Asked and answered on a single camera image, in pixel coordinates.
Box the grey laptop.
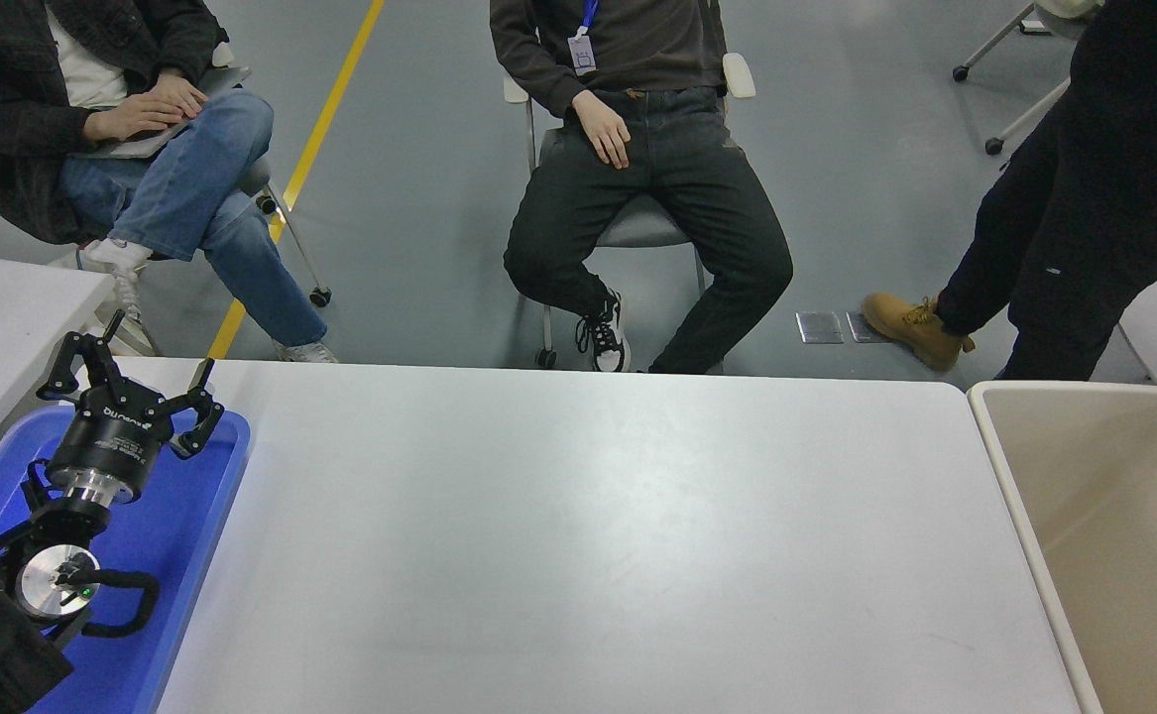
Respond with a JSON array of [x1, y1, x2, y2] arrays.
[[82, 67, 254, 162]]

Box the person's right hand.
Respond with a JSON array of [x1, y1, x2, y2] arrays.
[[82, 91, 187, 143], [572, 91, 632, 170]]

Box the white-framed wheeled chair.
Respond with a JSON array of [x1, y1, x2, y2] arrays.
[[953, 0, 1104, 157]]

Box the grey chair white armrests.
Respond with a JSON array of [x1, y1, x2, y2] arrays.
[[502, 52, 757, 370]]

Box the large pale plastic bin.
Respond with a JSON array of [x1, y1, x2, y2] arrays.
[[967, 380, 1157, 714]]

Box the person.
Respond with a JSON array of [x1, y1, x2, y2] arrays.
[[489, 0, 795, 375], [861, 0, 1157, 383], [0, 0, 339, 364]]

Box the badge on blue lanyard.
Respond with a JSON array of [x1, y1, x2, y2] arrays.
[[568, 0, 601, 76]]

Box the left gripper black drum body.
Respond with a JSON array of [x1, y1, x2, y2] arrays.
[[48, 387, 175, 492]]

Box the person's left hand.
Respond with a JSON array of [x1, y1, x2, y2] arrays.
[[142, 71, 210, 120]]

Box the grey chair with casters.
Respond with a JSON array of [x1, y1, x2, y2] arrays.
[[213, 42, 333, 307]]

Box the blue plastic tray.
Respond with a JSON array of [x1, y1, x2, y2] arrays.
[[0, 405, 251, 714]]

